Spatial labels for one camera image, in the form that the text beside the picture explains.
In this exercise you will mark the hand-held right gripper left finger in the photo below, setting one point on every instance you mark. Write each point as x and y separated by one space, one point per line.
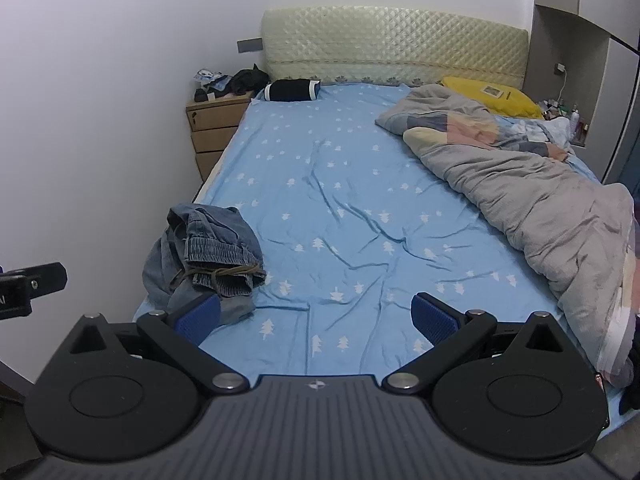
201 314

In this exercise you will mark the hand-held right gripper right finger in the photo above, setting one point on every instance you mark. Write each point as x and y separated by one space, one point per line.
430 322

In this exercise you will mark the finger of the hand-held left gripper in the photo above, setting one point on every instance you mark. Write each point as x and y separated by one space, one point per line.
47 277

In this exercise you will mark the bed with blue tree-print sheet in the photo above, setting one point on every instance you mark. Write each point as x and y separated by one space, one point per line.
350 200

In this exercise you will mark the grey patchwork quilt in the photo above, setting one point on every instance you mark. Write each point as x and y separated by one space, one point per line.
540 210

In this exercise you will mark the wooden nightstand with drawers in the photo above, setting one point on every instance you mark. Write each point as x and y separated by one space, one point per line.
212 127

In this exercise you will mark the white crumpled cloth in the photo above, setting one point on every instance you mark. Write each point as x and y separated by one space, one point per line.
547 130

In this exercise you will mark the blue white packet clutter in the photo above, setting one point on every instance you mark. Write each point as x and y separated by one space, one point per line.
210 79

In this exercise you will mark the yellow pillow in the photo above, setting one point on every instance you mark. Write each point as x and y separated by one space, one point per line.
515 102

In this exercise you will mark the black rolled bolster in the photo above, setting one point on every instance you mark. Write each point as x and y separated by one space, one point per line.
292 90

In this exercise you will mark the cluster of small bottles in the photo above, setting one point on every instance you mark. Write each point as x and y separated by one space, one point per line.
567 117

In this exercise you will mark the cream quilted headboard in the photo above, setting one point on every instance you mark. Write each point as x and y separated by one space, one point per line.
390 45

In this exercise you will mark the grey built-in wardrobe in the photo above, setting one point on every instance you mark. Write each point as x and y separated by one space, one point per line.
600 60

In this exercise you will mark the grey wall plate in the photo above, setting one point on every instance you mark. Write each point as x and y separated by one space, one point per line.
249 45

